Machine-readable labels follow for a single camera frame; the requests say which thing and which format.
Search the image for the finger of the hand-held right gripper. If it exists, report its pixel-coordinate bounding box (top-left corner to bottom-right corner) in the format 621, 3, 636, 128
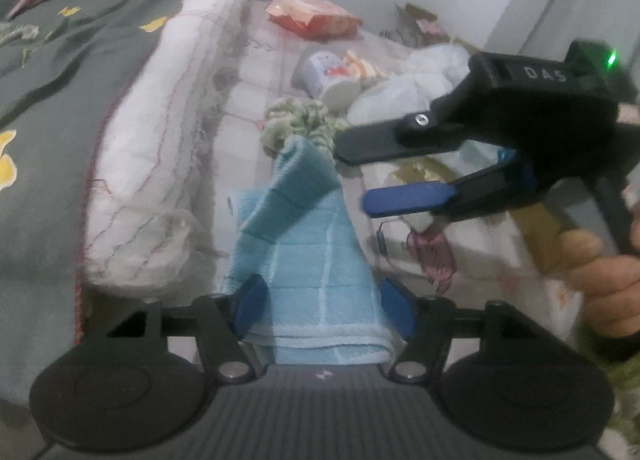
333, 111, 470, 167
361, 149, 539, 220

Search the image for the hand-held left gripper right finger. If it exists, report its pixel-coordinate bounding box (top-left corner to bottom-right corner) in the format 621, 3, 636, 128
379, 277, 542, 385

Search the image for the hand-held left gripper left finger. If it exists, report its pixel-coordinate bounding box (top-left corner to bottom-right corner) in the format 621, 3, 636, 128
106, 273, 269, 384

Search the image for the light blue checked towel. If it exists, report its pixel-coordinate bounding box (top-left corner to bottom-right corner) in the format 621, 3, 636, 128
220, 136, 396, 367

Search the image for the person's right hand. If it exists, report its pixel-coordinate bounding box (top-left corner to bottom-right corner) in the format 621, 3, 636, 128
556, 200, 640, 342

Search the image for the white plastic bag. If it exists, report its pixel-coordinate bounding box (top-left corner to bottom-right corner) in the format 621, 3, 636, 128
346, 42, 475, 127

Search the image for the small orange striped packet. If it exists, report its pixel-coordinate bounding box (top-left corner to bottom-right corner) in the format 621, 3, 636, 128
345, 49, 389, 87

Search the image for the green knitted scrunchie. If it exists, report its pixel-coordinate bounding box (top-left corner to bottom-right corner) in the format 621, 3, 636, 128
259, 97, 352, 167

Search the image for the white plastic cup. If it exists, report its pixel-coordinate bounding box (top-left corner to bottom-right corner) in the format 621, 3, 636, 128
294, 47, 362, 110

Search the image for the cardboard box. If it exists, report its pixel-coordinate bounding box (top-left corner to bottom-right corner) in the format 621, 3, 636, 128
394, 2, 447, 37

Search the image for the peach tissue pack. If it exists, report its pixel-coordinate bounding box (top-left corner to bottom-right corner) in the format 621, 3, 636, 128
266, 0, 364, 40

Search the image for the white quilted mattress pad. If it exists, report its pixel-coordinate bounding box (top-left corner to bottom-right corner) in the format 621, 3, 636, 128
81, 0, 266, 300

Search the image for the green patterned cloth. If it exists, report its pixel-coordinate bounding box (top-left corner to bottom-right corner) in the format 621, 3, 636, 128
570, 325, 640, 443

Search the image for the grey bedsheet with yellow stars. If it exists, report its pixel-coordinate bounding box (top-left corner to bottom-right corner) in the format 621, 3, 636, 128
0, 0, 221, 408

